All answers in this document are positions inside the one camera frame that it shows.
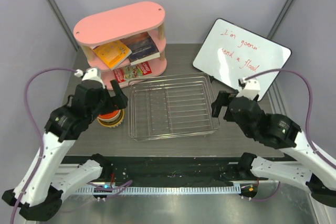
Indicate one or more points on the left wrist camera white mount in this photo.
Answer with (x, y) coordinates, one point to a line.
(93, 74)

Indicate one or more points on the beige speckled bowl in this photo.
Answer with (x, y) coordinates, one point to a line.
(115, 119)

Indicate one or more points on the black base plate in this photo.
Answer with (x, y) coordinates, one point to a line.
(155, 171)

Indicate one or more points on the red magazine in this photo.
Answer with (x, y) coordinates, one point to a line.
(129, 73)

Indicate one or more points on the pink three-tier shelf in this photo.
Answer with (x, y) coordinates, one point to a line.
(119, 23)

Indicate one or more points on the dark blue book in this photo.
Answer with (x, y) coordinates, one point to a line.
(143, 48)

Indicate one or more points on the metal wire dish rack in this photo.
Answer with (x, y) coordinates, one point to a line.
(171, 106)

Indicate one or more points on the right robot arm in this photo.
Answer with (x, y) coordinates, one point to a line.
(317, 177)

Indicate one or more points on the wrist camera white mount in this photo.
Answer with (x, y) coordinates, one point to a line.
(93, 74)
(249, 88)

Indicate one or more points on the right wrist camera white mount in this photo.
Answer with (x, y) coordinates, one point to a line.
(249, 88)

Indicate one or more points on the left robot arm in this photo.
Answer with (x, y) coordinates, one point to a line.
(38, 197)

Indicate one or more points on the yellow book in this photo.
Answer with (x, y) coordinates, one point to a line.
(112, 54)

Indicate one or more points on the orange bowl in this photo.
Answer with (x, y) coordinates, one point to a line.
(109, 116)

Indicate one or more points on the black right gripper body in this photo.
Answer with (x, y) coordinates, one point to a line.
(228, 117)

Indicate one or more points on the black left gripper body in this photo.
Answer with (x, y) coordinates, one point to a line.
(106, 104)

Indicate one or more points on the white whiteboard with red writing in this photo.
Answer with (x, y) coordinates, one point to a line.
(230, 52)

